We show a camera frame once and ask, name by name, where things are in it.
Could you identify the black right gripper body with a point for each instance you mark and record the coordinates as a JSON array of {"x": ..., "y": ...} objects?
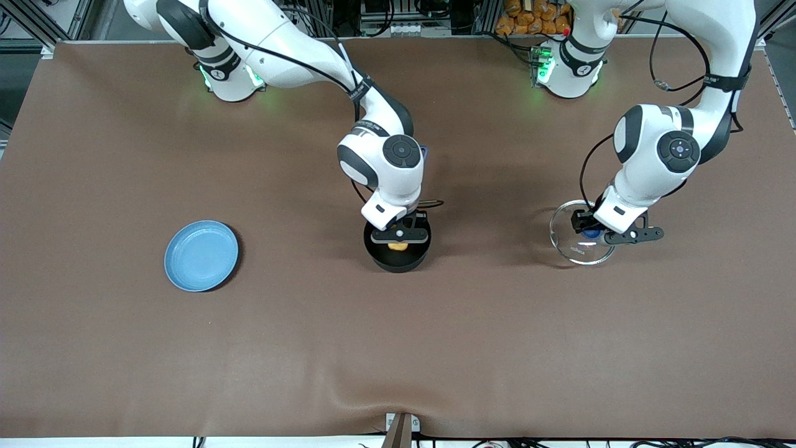
[{"x": 419, "y": 219}]

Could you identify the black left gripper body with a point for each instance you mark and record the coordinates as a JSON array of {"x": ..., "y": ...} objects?
[{"x": 583, "y": 220}]

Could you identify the glass lid with blue knob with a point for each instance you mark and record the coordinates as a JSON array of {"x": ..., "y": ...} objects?
[{"x": 578, "y": 252}]

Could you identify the yellow potato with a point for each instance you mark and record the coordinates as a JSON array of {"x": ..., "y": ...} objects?
[{"x": 398, "y": 247}]

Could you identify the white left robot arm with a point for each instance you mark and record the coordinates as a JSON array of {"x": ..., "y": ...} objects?
[{"x": 659, "y": 155}]

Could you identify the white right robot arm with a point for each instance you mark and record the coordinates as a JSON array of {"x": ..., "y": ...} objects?
[{"x": 298, "y": 56}]

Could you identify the brown table mat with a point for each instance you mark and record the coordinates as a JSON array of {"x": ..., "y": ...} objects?
[{"x": 398, "y": 348}]

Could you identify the white slotted device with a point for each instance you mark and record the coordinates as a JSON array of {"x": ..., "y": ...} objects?
[{"x": 392, "y": 28}]

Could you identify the orange items bin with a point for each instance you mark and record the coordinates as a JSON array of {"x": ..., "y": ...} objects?
[{"x": 535, "y": 15}]

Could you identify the blue plate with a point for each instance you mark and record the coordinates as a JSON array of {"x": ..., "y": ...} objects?
[{"x": 202, "y": 255}]

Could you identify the metal clamp bracket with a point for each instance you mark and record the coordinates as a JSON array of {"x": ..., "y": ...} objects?
[{"x": 401, "y": 426}]

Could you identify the aluminium frame post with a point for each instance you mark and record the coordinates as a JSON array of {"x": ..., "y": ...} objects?
[
  {"x": 485, "y": 15},
  {"x": 322, "y": 15}
]

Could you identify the aluminium corner frame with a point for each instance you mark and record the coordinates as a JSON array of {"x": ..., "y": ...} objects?
[{"x": 777, "y": 18}]

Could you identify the white table corner bracket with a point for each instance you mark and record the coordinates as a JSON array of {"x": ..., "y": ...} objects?
[{"x": 48, "y": 51}]

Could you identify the diagonal aluminium frame bars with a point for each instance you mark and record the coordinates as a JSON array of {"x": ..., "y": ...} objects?
[{"x": 62, "y": 18}]

